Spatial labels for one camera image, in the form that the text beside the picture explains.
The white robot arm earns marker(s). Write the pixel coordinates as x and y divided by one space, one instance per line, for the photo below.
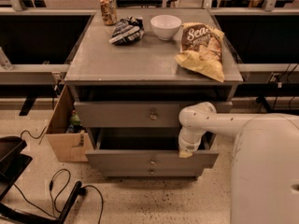
265 163

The grey top drawer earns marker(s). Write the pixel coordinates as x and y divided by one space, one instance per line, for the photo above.
129 114

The yellow brown chip bag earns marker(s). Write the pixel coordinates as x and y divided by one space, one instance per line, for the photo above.
200 50

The gold soda can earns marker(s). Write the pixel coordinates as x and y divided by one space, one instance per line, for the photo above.
108 11

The dark blue snack bag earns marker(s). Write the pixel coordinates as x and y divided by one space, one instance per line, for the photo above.
127 31

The green bottle in box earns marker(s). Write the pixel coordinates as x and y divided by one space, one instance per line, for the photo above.
74 119

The grey drawer cabinet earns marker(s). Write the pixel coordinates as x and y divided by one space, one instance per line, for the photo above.
145 71

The grey bottom drawer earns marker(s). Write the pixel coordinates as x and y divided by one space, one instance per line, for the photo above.
153 173

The grey drawer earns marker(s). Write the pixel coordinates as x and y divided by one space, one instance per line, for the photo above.
153 173
145 148
129 114

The black chair base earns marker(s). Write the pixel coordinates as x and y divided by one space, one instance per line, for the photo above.
12 164

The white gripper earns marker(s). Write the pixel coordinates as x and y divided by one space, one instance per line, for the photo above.
191 146

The white bowl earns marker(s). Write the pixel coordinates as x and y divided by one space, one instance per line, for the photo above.
165 26

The cardboard box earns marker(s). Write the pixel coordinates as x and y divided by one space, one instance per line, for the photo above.
68 147

